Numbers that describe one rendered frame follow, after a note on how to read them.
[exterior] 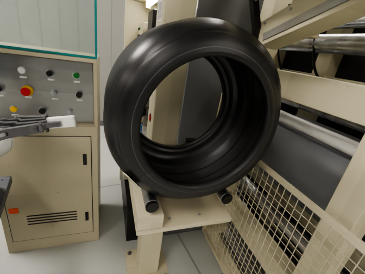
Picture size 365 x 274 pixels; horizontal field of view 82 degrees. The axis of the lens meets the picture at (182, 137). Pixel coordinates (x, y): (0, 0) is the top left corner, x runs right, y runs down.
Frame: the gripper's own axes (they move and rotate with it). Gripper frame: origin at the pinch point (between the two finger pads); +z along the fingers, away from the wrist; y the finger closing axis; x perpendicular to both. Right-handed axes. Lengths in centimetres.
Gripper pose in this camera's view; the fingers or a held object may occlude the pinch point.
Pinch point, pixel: (62, 122)
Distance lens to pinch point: 68.2
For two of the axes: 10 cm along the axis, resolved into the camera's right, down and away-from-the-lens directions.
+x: -0.1, 9.1, 4.2
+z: 9.5, -1.2, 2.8
